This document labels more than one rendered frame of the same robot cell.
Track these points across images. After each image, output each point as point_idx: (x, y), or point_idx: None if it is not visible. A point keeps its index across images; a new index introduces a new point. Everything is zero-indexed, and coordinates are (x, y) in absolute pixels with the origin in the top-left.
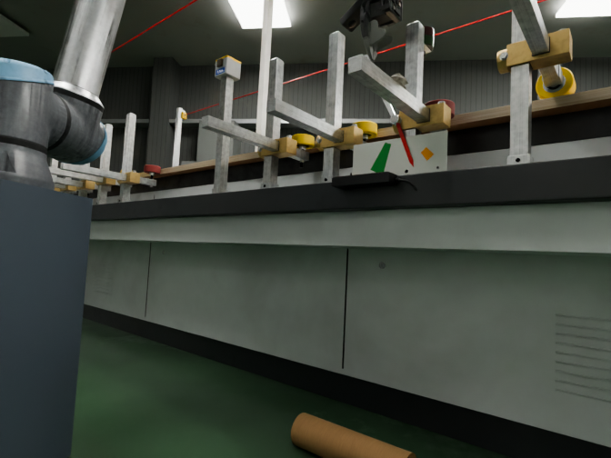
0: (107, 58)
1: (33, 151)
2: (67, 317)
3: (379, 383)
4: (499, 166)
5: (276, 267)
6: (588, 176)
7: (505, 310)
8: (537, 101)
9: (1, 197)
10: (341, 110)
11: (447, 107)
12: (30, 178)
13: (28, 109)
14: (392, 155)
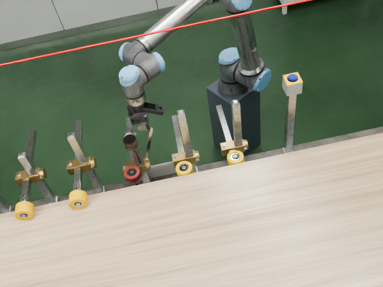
0: (243, 57)
1: (222, 82)
2: (229, 130)
3: None
4: (106, 185)
5: None
6: None
7: None
8: (88, 196)
9: (207, 91)
10: (184, 148)
11: (122, 167)
12: (219, 89)
13: (220, 70)
14: (152, 171)
